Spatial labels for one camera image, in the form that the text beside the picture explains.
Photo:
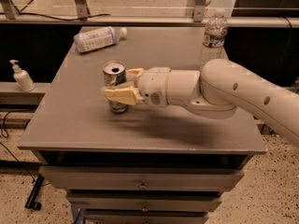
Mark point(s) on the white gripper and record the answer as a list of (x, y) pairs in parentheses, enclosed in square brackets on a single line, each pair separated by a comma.
[(153, 85)]

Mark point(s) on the redbull can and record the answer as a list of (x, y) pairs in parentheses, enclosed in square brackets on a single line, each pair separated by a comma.
[(114, 74)]

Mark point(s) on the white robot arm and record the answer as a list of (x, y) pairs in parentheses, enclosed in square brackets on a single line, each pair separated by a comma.
[(215, 91)]

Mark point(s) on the blue plastic bottle lying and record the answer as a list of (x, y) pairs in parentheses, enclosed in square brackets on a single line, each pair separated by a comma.
[(99, 38)]

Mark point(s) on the clear water bottle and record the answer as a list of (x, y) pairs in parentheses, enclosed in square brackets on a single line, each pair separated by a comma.
[(214, 37)]

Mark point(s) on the white pump dispenser bottle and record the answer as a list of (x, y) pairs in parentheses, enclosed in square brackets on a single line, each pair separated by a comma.
[(22, 77)]

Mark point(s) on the grey drawer cabinet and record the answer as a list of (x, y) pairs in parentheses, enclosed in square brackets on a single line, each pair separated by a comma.
[(73, 125)]

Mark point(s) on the top drawer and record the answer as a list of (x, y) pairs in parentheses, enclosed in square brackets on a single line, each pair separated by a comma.
[(144, 179)]

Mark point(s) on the drawer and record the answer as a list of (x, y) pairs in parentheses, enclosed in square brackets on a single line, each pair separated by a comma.
[(145, 201), (128, 217), (144, 179)]

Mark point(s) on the black metal floor bracket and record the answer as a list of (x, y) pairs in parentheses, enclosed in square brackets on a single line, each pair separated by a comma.
[(31, 202)]

